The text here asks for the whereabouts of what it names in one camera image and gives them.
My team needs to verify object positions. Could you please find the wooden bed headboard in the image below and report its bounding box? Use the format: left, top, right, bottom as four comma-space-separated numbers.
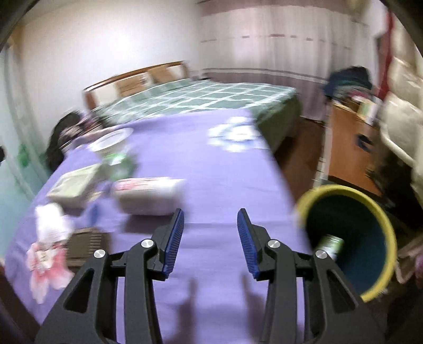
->
82, 61, 189, 110

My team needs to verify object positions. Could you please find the pile of folded clothes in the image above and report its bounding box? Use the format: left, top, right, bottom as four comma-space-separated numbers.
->
324, 66, 374, 98

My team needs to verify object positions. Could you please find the sliding wardrobe door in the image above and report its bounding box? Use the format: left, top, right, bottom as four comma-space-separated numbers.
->
0, 43, 50, 199

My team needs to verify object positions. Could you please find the yellow-rimmed dark bin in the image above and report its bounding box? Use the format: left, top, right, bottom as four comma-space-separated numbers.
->
294, 185, 397, 302

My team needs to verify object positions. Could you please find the white barcode box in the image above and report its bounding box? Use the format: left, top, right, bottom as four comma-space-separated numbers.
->
46, 164, 101, 209

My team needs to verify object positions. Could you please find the pink striped curtain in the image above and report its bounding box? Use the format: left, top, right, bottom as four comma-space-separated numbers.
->
200, 0, 379, 120

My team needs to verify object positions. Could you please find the green plastic bag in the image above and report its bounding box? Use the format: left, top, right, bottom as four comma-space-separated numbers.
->
102, 150, 137, 181

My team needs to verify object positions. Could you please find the white round bowl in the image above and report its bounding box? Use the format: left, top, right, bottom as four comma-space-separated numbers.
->
88, 128, 134, 153

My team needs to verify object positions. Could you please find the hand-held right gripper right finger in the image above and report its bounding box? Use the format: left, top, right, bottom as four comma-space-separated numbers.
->
237, 208, 385, 344

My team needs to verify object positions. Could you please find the cream puffer jacket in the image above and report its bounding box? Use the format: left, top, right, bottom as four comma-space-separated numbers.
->
377, 13, 423, 166

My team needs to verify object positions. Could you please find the purple floral tablecloth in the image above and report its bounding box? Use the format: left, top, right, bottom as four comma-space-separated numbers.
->
5, 111, 314, 344

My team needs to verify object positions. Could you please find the dark clothes pile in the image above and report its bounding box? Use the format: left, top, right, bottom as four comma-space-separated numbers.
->
44, 111, 100, 173

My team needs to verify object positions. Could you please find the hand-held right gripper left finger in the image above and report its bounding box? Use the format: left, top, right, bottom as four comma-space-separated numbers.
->
35, 208, 186, 344

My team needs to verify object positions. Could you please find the green checked duvet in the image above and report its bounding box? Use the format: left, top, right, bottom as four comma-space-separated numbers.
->
96, 82, 303, 133

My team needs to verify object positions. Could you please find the white fruit-print paper cup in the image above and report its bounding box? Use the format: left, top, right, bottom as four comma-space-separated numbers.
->
112, 178, 186, 215

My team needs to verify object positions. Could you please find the red jacket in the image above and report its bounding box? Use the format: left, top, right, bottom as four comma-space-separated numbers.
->
378, 10, 397, 100

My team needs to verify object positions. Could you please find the crumpled white tissue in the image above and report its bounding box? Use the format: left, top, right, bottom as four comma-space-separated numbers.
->
35, 203, 75, 243

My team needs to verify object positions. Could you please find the wooden desk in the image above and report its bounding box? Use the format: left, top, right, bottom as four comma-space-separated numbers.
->
325, 99, 387, 196

